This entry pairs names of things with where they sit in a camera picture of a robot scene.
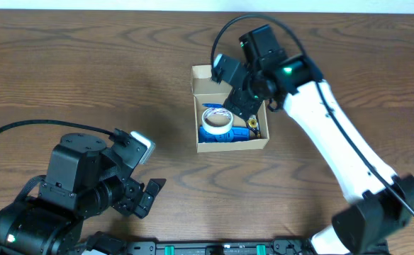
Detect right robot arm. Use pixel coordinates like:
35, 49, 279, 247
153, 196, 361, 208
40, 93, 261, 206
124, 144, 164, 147
212, 25, 414, 254

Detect left black cable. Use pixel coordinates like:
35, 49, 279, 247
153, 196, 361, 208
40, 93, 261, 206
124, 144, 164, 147
0, 119, 123, 255

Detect brown cardboard box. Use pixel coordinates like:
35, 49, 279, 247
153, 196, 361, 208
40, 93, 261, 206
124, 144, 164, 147
191, 65, 269, 153

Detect black cable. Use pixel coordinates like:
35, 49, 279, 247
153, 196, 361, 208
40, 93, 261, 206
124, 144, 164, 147
0, 119, 123, 255
210, 13, 414, 255

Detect right black cable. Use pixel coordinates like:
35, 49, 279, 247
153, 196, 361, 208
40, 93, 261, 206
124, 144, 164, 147
210, 13, 414, 255

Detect white masking tape roll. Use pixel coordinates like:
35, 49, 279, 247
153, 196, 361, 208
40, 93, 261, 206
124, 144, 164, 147
201, 108, 234, 135

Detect blue plastic case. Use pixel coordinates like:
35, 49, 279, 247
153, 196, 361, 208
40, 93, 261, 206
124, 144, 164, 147
198, 126, 250, 143

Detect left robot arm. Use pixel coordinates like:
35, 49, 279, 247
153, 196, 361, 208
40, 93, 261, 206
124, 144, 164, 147
0, 130, 166, 254

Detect blue ballpoint pen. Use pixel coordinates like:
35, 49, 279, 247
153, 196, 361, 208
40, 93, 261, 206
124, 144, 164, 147
202, 103, 223, 108

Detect yellow correction tape dispenser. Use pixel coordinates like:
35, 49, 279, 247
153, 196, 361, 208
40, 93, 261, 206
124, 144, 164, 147
247, 115, 261, 139

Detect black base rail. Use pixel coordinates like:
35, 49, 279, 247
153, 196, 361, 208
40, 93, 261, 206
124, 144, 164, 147
71, 232, 317, 255

